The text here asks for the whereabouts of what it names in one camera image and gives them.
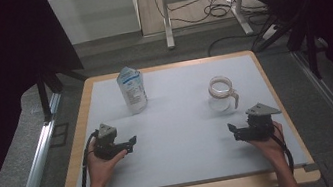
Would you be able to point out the white cabinet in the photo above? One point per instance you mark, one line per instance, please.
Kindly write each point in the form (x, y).
(94, 13)

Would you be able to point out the black stand legs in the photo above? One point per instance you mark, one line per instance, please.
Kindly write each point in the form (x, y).
(311, 50)
(42, 96)

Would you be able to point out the white power strip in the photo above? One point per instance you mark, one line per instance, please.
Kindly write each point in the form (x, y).
(269, 33)

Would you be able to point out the person's right hand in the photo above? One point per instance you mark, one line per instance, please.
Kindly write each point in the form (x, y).
(272, 147)

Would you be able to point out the clear plastic water bottle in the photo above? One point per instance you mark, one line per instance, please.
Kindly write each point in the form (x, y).
(133, 92)

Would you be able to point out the black floor bracket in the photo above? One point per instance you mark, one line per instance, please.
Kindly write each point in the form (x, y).
(59, 134)

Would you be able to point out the person's left hand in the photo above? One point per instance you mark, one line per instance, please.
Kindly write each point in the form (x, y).
(99, 170)

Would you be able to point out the grey table mat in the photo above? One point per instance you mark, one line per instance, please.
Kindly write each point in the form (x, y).
(180, 152)

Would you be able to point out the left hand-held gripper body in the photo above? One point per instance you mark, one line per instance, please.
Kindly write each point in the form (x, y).
(107, 140)

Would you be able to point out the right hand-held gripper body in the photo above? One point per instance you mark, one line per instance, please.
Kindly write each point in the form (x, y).
(260, 125)

